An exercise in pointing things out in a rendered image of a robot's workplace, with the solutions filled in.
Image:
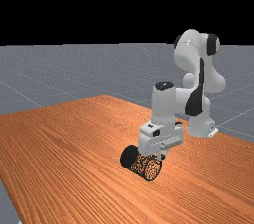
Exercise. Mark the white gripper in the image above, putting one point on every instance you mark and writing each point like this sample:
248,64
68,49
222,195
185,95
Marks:
158,137

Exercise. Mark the dark mesh basket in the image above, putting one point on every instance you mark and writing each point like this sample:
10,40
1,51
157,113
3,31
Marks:
140,165

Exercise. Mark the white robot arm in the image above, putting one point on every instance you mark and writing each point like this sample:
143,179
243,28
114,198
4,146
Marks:
195,66

